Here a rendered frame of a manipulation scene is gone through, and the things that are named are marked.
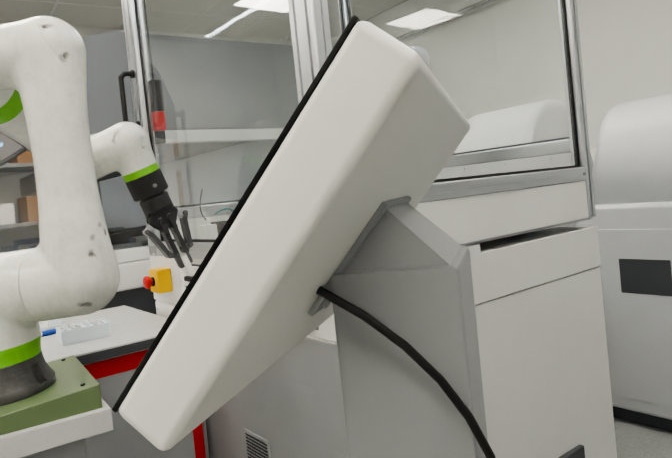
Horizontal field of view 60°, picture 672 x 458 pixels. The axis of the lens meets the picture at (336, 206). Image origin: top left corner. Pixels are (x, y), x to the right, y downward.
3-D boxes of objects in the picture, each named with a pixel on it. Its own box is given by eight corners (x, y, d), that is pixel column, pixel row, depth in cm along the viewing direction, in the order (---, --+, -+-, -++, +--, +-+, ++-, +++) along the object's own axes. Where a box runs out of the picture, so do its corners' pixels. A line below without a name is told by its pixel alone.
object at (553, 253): (346, 344, 112) (338, 269, 112) (153, 299, 193) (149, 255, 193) (601, 265, 170) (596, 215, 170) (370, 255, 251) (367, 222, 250)
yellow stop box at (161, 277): (157, 294, 176) (154, 270, 176) (148, 292, 182) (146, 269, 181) (173, 291, 179) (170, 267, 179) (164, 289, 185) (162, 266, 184)
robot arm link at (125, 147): (133, 115, 140) (141, 113, 150) (84, 136, 139) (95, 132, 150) (159, 169, 143) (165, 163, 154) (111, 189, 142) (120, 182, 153)
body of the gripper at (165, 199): (161, 189, 155) (176, 221, 157) (132, 203, 150) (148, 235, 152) (172, 187, 149) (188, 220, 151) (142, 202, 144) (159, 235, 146)
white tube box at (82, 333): (62, 346, 155) (60, 331, 155) (57, 341, 162) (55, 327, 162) (111, 335, 162) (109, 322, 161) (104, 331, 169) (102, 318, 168)
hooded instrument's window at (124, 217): (48, 273, 206) (33, 145, 205) (-18, 258, 347) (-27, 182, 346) (312, 233, 275) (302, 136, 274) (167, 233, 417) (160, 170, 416)
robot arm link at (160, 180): (133, 180, 141) (166, 165, 146) (118, 184, 150) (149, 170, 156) (144, 203, 143) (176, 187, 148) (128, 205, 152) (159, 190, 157)
